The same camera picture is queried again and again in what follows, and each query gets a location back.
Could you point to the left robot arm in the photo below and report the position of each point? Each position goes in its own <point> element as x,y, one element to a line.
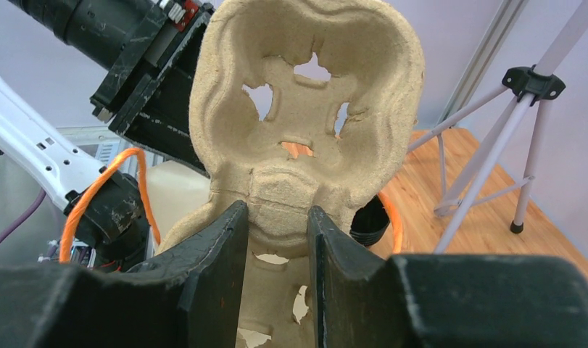
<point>60,51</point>

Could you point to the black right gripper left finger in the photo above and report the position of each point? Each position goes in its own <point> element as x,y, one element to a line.
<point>187,296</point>

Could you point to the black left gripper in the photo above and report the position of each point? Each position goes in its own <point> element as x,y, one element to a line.
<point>145,95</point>

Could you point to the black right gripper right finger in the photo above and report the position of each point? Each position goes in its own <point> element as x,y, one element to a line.
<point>440,300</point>

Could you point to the dark cup of coffee beans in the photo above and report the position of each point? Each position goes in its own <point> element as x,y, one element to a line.
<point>370,223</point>

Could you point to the silver tripod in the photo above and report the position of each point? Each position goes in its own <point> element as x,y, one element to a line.
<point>534,86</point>

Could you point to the single brown pulp cup carrier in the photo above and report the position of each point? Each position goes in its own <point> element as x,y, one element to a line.
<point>297,104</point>

